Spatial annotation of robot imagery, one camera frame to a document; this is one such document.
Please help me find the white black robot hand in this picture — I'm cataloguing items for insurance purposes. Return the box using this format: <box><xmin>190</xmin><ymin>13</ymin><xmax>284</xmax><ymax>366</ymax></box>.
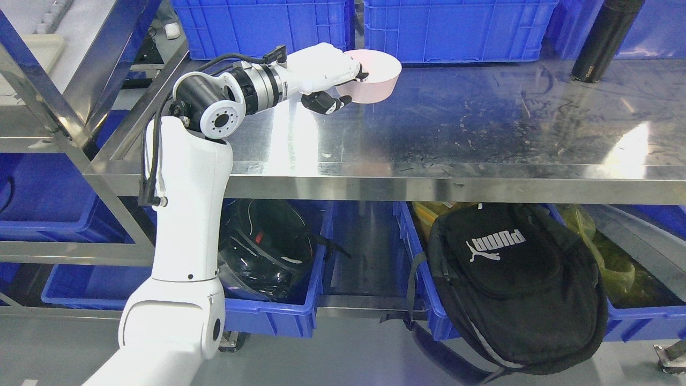
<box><xmin>272</xmin><ymin>42</ymin><xmax>369</xmax><ymax>115</ymax></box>

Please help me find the pink ikea bowl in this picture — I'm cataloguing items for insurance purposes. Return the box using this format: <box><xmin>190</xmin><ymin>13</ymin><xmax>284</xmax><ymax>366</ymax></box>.
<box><xmin>335</xmin><ymin>49</ymin><xmax>402</xmax><ymax>103</ymax></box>

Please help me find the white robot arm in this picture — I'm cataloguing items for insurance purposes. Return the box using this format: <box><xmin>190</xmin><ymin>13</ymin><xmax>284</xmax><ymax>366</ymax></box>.
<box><xmin>85</xmin><ymin>73</ymin><xmax>247</xmax><ymax>385</ymax></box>

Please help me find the stainless steel shelf rack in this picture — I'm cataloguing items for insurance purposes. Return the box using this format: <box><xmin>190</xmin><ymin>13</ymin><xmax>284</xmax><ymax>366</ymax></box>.
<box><xmin>0</xmin><ymin>0</ymin><xmax>686</xmax><ymax>376</ymax></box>

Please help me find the blue crate top right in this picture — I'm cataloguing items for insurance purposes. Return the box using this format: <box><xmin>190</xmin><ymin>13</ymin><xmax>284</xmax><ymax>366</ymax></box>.
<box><xmin>363</xmin><ymin>1</ymin><xmax>558</xmax><ymax>64</ymax></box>

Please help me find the blue crate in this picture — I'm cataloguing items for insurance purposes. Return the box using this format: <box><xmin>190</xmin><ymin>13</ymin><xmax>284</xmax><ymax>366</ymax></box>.
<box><xmin>171</xmin><ymin>1</ymin><xmax>354</xmax><ymax>60</ymax></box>
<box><xmin>363</xmin><ymin>1</ymin><xmax>558</xmax><ymax>64</ymax></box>

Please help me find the blue crate top left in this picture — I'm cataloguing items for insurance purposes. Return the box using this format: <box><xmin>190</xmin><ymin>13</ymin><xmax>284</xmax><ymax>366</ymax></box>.
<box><xmin>171</xmin><ymin>1</ymin><xmax>354</xmax><ymax>60</ymax></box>

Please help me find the black motorcycle helmet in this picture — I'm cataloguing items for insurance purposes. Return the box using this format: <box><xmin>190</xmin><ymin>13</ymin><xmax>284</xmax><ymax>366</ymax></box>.
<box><xmin>218</xmin><ymin>199</ymin><xmax>349</xmax><ymax>301</ymax></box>

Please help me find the blue bin holding helmet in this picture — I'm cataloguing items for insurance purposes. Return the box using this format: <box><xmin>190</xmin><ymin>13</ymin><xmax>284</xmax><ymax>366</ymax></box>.
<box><xmin>223</xmin><ymin>200</ymin><xmax>335</xmax><ymax>339</ymax></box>

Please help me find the blue bin lower left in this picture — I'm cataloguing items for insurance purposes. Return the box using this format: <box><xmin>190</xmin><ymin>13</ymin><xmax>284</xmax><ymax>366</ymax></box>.
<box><xmin>1</xmin><ymin>153</ymin><xmax>151</xmax><ymax>310</ymax></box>

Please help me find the black puma backpack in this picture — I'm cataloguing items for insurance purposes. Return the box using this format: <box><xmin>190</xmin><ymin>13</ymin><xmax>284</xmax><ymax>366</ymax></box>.
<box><xmin>402</xmin><ymin>203</ymin><xmax>608</xmax><ymax>385</ymax></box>

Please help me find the black thermos bottle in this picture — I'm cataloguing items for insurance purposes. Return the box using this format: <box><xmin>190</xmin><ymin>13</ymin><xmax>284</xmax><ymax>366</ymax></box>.
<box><xmin>571</xmin><ymin>1</ymin><xmax>645</xmax><ymax>83</ymax></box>

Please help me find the yellow plastic bag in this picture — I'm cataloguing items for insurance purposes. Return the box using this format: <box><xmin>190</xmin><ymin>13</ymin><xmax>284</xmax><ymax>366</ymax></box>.
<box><xmin>554</xmin><ymin>204</ymin><xmax>681</xmax><ymax>309</ymax></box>

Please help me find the blue bin behind backpack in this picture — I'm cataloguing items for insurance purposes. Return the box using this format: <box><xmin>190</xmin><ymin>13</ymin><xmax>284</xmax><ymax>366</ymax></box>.
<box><xmin>393</xmin><ymin>201</ymin><xmax>685</xmax><ymax>342</ymax></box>

